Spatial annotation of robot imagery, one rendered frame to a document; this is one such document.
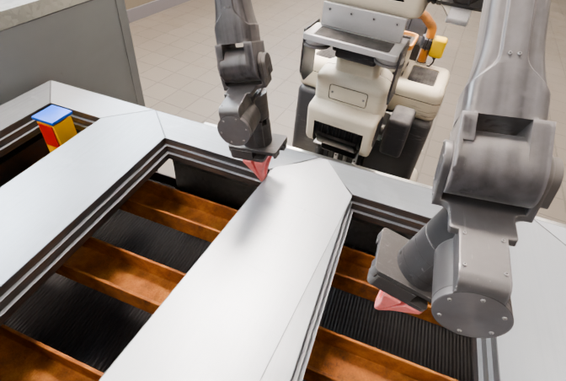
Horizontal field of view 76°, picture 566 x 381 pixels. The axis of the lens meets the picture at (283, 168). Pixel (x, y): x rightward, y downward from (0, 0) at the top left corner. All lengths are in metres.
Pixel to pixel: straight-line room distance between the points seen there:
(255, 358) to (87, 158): 0.55
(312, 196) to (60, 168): 0.52
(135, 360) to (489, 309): 0.43
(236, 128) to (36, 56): 0.75
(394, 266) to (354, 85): 0.77
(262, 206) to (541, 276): 0.51
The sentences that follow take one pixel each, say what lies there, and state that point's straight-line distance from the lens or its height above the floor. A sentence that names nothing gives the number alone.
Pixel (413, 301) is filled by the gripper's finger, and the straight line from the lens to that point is 0.45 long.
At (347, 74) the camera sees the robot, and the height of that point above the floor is 0.90.
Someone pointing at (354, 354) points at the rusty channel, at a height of 0.68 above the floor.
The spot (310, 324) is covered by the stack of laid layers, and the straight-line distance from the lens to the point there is 0.60.
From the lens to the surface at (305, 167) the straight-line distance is 0.80.
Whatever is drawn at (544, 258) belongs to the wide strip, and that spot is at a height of 0.86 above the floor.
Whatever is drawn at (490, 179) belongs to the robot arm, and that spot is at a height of 1.20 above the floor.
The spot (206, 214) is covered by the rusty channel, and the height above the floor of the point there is 0.68.
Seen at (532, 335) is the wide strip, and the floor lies 0.86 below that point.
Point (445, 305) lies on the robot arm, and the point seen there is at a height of 1.12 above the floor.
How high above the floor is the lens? 1.38
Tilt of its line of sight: 41 degrees down
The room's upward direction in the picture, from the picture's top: 6 degrees clockwise
